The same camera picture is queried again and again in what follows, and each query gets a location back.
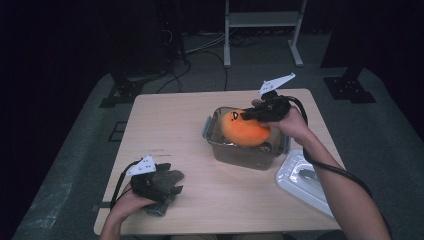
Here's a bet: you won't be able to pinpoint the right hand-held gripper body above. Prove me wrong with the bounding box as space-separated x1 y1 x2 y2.
251 72 297 123

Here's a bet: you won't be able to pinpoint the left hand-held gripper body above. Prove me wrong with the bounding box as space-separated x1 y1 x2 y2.
125 154 174 203

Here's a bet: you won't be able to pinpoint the grey fuzzy cloth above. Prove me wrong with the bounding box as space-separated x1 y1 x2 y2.
142 169 186 218

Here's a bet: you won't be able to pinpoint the orange plush toy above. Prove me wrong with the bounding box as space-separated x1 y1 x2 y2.
221 109 272 148

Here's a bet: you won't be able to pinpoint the grey plastic storage bin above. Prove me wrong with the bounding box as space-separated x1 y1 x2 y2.
201 106 292 171

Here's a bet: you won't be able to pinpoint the white lid with grey handle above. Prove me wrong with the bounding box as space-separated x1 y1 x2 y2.
275 149 335 218

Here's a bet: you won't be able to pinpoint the person's right hand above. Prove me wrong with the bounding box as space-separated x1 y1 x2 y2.
260 105 314 148

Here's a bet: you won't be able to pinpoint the person's left hand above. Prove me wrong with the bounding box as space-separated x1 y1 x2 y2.
109 185 158 223

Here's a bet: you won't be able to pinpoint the black tape strip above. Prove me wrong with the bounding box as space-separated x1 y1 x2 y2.
92 201 115 213

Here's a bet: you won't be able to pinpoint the black tape square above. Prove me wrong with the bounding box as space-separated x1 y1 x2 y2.
107 121 128 143

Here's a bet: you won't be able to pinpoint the white metal stand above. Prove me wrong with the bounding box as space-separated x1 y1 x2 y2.
223 0 308 69

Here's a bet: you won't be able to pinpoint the black floor cable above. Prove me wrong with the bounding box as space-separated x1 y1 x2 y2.
155 49 230 95

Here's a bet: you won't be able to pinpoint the white floor cables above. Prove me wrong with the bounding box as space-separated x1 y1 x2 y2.
184 32 228 55

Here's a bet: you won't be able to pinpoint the black stand with base plate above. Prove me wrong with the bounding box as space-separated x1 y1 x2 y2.
98 59 169 109
322 64 378 105

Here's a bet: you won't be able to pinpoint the right hand-held gripper cable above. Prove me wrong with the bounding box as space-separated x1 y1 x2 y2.
285 95 375 198

